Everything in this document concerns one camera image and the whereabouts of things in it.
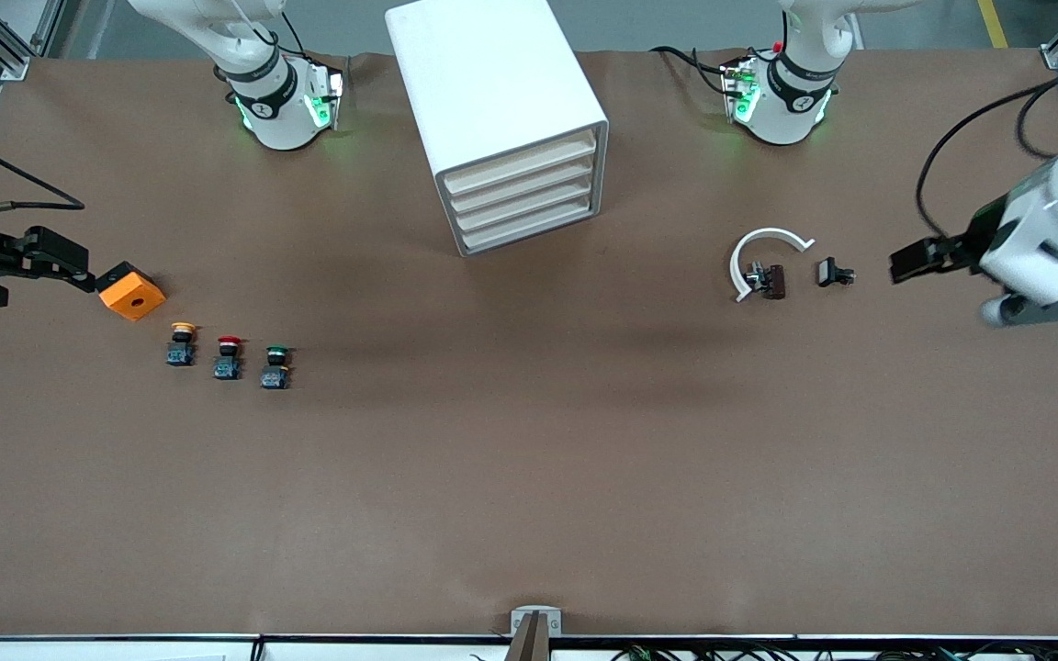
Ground yellow push button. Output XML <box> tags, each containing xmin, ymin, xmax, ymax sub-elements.
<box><xmin>165</xmin><ymin>320</ymin><xmax>198</xmax><ymax>368</ymax></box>

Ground red push button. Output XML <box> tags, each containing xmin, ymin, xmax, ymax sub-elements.
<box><xmin>212</xmin><ymin>335</ymin><xmax>244</xmax><ymax>382</ymax></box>

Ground green push button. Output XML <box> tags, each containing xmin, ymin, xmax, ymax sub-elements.
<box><xmin>259</xmin><ymin>344</ymin><xmax>292</xmax><ymax>391</ymax></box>

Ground orange box with hole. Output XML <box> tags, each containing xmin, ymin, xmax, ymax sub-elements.
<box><xmin>95</xmin><ymin>261</ymin><xmax>167</xmax><ymax>323</ymax></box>

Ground white curved clamp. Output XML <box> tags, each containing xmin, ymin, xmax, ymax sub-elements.
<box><xmin>728</xmin><ymin>227</ymin><xmax>816</xmax><ymax>305</ymax></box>

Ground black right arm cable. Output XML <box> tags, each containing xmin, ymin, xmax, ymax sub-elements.
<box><xmin>0</xmin><ymin>119</ymin><xmax>86</xmax><ymax>218</ymax></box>

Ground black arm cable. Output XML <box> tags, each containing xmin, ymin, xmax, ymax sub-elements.
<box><xmin>916</xmin><ymin>79</ymin><xmax>1058</xmax><ymax>241</ymax></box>
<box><xmin>0</xmin><ymin>119</ymin><xmax>86</xmax><ymax>218</ymax></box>

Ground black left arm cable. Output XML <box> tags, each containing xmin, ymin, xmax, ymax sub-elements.
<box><xmin>916</xmin><ymin>79</ymin><xmax>1058</xmax><ymax>241</ymax></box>

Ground black left base cable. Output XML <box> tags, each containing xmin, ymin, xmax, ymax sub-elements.
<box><xmin>648</xmin><ymin>44</ymin><xmax>743</xmax><ymax>98</ymax></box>

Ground black base cable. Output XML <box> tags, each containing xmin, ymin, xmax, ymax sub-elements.
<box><xmin>648</xmin><ymin>44</ymin><xmax>743</xmax><ymax>98</ymax></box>
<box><xmin>277</xmin><ymin>9</ymin><xmax>311</xmax><ymax>58</ymax></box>

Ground black right base cable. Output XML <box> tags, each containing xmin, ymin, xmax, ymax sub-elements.
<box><xmin>277</xmin><ymin>9</ymin><xmax>311</xmax><ymax>58</ymax></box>

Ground white table edge rail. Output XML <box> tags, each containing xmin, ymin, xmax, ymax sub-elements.
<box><xmin>0</xmin><ymin>633</ymin><xmax>1058</xmax><ymax>661</ymax></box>

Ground grey metal bracket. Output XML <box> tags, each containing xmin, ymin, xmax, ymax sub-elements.
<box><xmin>510</xmin><ymin>605</ymin><xmax>564</xmax><ymax>637</ymax></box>

